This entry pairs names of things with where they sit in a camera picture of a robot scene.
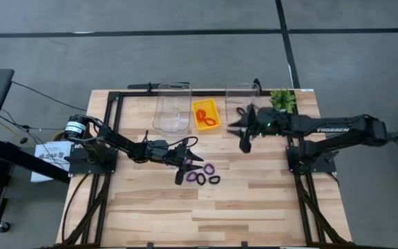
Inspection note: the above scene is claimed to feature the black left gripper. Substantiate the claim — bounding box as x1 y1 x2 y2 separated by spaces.
143 137 205 173

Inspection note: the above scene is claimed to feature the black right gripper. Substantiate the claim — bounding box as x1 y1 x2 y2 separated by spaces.
226 103 290 139

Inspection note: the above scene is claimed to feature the clear plastic bin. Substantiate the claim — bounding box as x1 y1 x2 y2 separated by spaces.
151 82 193 134
225 81 265 133

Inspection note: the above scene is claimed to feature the yellow plastic basket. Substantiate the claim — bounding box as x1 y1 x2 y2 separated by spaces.
191 98 222 132

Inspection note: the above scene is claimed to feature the small potted green plant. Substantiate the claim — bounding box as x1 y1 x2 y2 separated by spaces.
269 89 297 115

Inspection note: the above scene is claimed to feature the white printed paper sheet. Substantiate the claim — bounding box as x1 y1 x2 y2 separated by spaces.
30 140 73 183

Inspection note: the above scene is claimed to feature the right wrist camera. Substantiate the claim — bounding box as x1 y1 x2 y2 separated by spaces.
238 136 253 154

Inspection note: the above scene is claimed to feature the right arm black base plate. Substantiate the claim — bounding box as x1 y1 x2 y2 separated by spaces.
286 138 339 174

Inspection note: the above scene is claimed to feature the black aluminium table frame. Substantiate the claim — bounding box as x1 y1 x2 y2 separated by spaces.
55 89 354 249

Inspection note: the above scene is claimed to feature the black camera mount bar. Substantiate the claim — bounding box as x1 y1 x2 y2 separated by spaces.
127 82 190 91

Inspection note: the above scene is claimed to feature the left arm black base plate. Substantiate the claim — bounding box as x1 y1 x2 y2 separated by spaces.
68 145 119 175

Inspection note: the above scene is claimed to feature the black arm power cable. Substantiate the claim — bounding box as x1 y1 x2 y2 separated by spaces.
61 172 93 243

